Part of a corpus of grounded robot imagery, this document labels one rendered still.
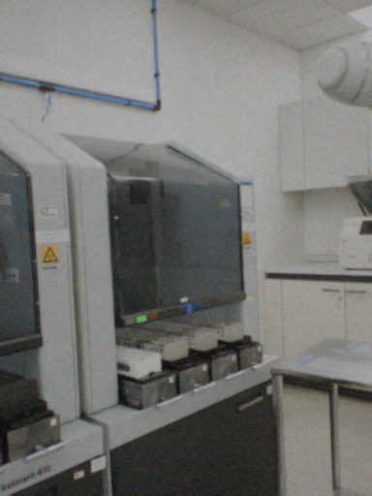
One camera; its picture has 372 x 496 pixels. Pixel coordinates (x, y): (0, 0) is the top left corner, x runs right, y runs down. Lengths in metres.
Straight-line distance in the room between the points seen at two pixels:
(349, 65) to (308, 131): 3.19
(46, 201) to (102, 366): 0.49
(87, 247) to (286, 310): 2.69
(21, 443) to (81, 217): 0.59
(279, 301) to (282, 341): 0.31
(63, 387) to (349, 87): 1.00
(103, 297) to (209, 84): 2.45
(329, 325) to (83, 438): 2.65
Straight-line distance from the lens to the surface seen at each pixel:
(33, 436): 1.32
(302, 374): 1.52
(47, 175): 1.38
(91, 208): 1.45
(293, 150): 4.22
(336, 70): 0.99
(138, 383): 1.52
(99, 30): 3.11
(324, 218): 4.44
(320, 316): 3.82
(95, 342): 1.48
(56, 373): 1.42
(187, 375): 1.62
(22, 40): 2.80
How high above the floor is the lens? 1.25
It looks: 3 degrees down
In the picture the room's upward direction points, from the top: 3 degrees counter-clockwise
